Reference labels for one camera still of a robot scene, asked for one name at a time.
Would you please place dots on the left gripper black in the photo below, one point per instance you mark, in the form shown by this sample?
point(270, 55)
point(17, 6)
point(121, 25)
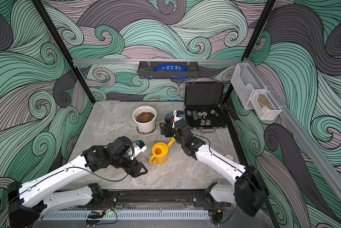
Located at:
point(133, 170)

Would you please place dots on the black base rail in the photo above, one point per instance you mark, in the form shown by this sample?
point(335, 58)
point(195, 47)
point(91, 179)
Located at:
point(193, 197)

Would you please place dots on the clear plastic wall bin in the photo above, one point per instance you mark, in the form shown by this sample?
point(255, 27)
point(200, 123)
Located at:
point(246, 82)

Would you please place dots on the right black frame post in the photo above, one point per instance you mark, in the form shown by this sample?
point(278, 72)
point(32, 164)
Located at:
point(249, 19)

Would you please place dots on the small circuit board right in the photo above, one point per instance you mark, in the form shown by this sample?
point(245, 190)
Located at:
point(216, 217)

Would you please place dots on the black wall-mounted tray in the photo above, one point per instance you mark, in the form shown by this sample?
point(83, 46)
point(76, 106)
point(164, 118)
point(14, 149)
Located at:
point(145, 71)

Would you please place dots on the black frame post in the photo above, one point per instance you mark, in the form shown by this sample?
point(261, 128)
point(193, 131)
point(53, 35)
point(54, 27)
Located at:
point(249, 19)
point(63, 49)

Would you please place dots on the white pot saucer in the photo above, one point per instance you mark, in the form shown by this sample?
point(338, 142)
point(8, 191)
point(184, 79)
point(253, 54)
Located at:
point(146, 128)

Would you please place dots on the small clear plastic bin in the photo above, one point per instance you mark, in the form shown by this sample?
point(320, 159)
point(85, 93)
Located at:
point(263, 104)

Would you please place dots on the white flower pot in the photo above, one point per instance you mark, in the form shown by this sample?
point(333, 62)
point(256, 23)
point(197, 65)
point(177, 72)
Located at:
point(141, 109)

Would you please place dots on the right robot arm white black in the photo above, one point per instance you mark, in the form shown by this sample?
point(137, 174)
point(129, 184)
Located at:
point(247, 188)

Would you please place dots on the red-green succulent in white pot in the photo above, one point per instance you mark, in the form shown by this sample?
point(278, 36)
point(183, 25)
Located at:
point(145, 117)

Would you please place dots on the left black frame post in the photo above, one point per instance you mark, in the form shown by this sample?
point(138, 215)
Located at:
point(63, 49)

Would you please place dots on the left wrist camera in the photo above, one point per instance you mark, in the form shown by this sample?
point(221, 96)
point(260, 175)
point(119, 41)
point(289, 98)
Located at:
point(139, 147)

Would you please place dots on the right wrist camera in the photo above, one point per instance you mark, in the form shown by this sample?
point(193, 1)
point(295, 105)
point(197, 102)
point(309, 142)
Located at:
point(178, 115)

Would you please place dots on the blue-grey flower pot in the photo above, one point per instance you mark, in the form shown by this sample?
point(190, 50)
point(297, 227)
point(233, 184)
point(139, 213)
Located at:
point(169, 119)

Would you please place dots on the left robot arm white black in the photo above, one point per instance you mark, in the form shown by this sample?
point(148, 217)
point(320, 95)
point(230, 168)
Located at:
point(29, 201)

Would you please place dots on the white slotted cable duct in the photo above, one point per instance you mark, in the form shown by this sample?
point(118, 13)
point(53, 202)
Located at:
point(132, 215)

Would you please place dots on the aluminium wall rail back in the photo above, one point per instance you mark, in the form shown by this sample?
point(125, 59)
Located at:
point(137, 61)

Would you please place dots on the aluminium wall rail right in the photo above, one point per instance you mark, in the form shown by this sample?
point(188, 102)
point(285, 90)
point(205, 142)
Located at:
point(331, 175)

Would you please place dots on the small circuit board left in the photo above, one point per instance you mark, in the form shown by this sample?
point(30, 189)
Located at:
point(94, 218)

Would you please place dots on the small circuit board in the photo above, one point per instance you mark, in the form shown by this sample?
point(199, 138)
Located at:
point(94, 218)
point(216, 217)

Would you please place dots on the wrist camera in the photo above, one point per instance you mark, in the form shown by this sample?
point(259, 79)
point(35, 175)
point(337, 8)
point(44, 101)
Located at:
point(139, 147)
point(178, 115)

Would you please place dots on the open black tool case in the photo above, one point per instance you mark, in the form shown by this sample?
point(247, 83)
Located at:
point(203, 105)

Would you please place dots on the aluminium wall rail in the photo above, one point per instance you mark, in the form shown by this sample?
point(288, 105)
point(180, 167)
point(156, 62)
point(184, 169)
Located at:
point(331, 175)
point(137, 61)

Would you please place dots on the blue object in tray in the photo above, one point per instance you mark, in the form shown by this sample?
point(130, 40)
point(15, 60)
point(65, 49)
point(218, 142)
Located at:
point(170, 68)

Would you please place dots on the yellow plastic watering can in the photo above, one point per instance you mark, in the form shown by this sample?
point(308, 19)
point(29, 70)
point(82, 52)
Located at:
point(160, 152)

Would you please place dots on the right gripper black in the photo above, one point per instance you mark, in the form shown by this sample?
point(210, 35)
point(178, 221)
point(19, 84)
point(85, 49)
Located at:
point(169, 127)

